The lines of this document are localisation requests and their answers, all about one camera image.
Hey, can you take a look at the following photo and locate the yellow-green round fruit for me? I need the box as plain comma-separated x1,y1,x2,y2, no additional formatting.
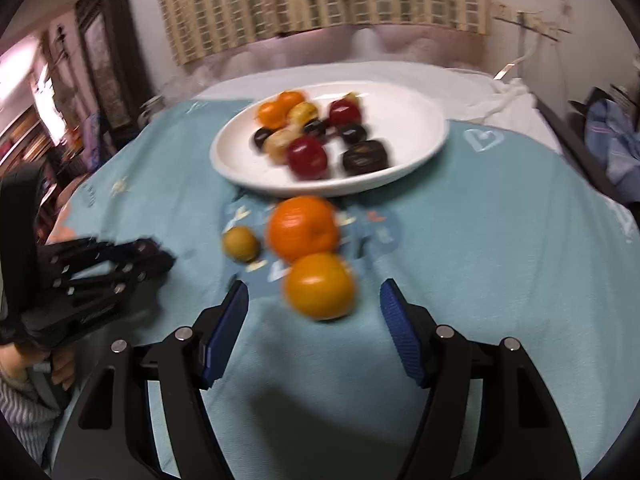
221,226,260,263

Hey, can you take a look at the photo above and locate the yellow-orange persimmon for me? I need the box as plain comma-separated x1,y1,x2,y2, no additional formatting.
283,252,357,321

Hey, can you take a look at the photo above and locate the large orange tangerine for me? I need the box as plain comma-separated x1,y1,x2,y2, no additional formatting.
265,195,341,263

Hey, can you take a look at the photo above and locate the dark purple mangosteen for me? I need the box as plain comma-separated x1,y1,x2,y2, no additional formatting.
342,140,390,176

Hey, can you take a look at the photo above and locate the brown spotted pear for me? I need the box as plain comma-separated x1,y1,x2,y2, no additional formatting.
262,127,302,166

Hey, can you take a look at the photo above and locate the dark purple plum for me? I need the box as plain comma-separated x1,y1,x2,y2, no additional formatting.
337,122,369,146

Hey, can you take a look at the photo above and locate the small orange mandarin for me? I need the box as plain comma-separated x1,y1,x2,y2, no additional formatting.
256,101,288,131

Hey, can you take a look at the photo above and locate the yellow spotted longan fruit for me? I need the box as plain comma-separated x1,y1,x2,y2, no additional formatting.
288,101,319,128

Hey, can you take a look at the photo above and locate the small orange tangerine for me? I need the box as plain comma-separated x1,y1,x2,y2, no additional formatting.
276,90,307,115

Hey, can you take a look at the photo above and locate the person's left hand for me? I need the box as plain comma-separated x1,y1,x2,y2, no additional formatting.
1,344,75,390

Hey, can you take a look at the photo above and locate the teal heart-print blanket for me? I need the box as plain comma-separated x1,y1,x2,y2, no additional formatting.
63,101,639,479

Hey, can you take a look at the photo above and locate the white towel cloth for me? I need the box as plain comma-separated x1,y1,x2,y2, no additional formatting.
198,61,561,153

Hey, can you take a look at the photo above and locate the blue clothes pile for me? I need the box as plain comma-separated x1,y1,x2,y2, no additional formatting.
585,99,640,202

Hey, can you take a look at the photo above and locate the dark framed mirror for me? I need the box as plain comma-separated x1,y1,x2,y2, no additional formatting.
75,0,154,148

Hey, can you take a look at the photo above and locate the white power strip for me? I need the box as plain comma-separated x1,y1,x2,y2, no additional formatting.
490,1,572,41

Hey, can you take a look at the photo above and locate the white power cable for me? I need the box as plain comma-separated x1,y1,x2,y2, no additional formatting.
491,14,544,82

